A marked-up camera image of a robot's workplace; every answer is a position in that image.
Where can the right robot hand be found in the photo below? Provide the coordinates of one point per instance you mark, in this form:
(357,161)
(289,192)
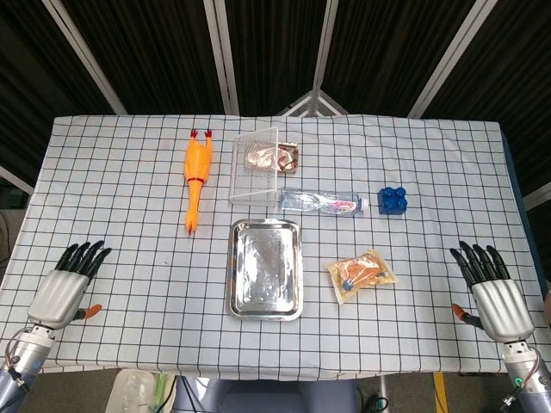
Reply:
(499,297)

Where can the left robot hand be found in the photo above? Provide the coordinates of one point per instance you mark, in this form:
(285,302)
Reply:
(58,292)

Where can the packaged bread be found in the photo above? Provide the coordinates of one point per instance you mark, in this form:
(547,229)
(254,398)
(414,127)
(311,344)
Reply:
(361,274)

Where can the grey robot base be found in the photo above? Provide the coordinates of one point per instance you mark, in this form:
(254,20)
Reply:
(284,396)

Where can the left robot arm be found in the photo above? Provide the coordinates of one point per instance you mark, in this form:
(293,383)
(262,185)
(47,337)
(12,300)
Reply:
(19,357)

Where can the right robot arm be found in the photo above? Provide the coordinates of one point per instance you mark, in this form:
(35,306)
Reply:
(526,374)

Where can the stainless steel tray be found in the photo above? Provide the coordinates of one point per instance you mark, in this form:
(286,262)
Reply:
(264,270)

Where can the white checkered tablecloth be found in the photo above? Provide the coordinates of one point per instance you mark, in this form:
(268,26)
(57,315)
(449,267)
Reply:
(129,258)

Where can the clear plastic container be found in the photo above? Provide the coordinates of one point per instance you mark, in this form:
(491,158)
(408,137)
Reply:
(129,390)
(255,165)

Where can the orange rubber chicken toy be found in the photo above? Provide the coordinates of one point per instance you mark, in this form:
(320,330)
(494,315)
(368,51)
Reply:
(196,172)

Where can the clear plastic water bottle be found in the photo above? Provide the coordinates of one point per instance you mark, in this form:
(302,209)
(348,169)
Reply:
(323,202)

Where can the red and white snack packet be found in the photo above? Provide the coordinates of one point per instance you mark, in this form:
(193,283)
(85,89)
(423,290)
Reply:
(287,160)

